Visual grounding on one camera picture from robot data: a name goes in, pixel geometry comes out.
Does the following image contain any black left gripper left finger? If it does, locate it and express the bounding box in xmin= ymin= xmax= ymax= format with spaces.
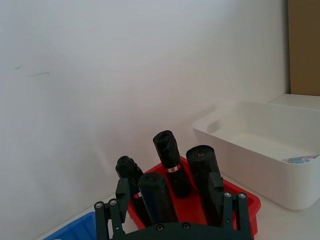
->
xmin=93 ymin=177 xmax=130 ymax=240

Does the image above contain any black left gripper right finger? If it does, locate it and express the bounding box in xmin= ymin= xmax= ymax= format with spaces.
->
xmin=208 ymin=171 xmax=252 ymax=235

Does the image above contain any thick black bag roll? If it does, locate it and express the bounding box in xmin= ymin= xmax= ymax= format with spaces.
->
xmin=186 ymin=146 xmax=225 ymax=226

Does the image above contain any red plastic tray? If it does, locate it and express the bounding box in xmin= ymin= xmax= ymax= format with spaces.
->
xmin=126 ymin=156 xmax=262 ymax=239

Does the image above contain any thin black bag roll, red label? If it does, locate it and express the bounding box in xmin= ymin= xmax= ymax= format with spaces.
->
xmin=115 ymin=155 xmax=153 ymax=227

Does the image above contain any white plastic bin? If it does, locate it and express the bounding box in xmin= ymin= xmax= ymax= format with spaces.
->
xmin=192 ymin=101 xmax=320 ymax=211

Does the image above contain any blue plastic tray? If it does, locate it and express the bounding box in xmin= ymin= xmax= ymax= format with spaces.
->
xmin=42 ymin=211 xmax=97 ymax=240

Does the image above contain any black bag roll, white-red band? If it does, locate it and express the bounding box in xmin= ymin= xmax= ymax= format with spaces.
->
xmin=152 ymin=129 xmax=193 ymax=199

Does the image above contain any blue and white packet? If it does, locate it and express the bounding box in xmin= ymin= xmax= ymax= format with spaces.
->
xmin=281 ymin=154 xmax=320 ymax=165

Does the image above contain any brown board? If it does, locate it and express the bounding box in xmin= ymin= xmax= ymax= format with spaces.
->
xmin=287 ymin=0 xmax=320 ymax=97

